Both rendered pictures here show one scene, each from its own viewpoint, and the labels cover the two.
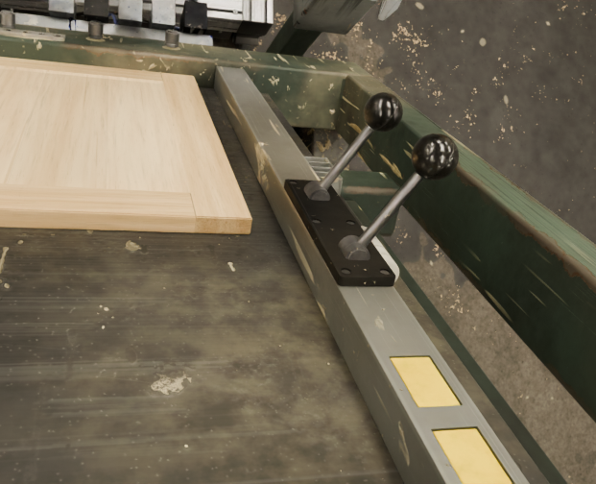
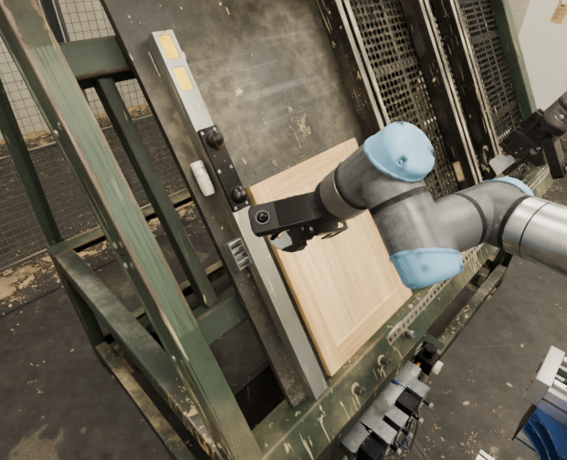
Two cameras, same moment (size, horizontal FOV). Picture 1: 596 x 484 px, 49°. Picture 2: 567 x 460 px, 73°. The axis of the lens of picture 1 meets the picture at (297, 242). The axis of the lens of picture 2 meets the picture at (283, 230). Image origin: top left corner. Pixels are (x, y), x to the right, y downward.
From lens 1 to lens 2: 1.00 m
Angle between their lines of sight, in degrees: 69
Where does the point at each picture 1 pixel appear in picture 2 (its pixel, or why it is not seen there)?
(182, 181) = not seen: hidden behind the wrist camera
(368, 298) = (204, 120)
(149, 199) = (283, 186)
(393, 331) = (194, 101)
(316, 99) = (267, 433)
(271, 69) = (304, 413)
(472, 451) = (169, 49)
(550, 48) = not seen: outside the picture
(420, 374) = (183, 81)
